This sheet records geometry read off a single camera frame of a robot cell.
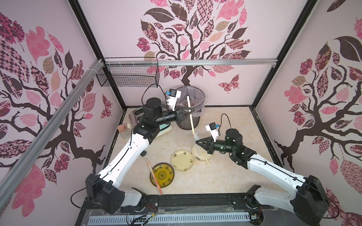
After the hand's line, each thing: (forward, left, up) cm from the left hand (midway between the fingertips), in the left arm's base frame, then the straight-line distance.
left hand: (193, 112), depth 64 cm
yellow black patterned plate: (-15, +17, -39) cm, 45 cm away
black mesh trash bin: (+17, +2, -33) cm, 37 cm away
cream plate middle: (-7, +6, -38) cm, 39 cm away
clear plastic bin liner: (+32, -5, -21) cm, 38 cm away
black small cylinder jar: (-3, +32, -36) cm, 48 cm away
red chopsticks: (-18, +22, -38) cm, 47 cm away
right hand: (-7, -2, -15) cm, 17 cm away
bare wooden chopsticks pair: (-6, -10, -38) cm, 39 cm away
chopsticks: (-7, -2, -12) cm, 14 cm away
